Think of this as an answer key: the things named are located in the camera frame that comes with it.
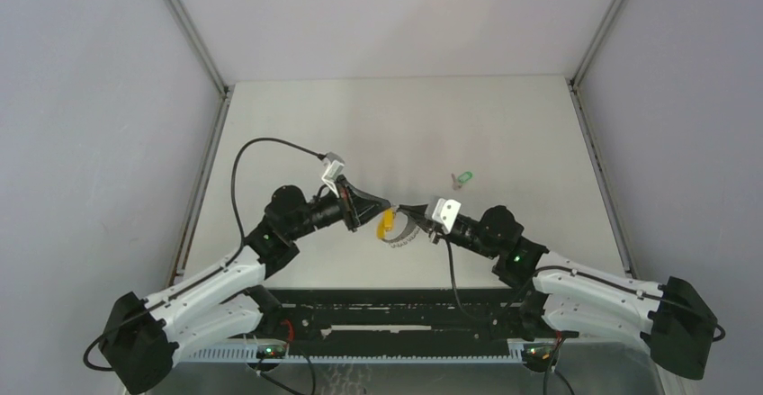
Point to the key with green tag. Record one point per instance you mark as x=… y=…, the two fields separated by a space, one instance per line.
x=459 y=181

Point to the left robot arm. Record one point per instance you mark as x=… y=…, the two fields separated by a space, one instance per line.
x=145 y=338

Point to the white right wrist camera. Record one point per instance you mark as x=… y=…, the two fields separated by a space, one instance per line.
x=444 y=212

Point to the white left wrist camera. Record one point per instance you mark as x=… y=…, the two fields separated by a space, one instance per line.
x=333 y=167

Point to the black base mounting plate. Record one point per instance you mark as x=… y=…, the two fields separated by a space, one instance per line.
x=475 y=303

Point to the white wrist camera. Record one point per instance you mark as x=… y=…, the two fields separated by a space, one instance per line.
x=444 y=212
x=333 y=167

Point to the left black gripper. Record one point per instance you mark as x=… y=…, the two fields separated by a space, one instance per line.
x=358 y=207

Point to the key with yellow tag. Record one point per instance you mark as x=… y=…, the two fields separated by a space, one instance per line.
x=386 y=224

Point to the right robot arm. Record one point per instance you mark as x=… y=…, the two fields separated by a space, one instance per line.
x=557 y=296

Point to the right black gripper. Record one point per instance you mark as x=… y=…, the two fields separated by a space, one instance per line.
x=418 y=213

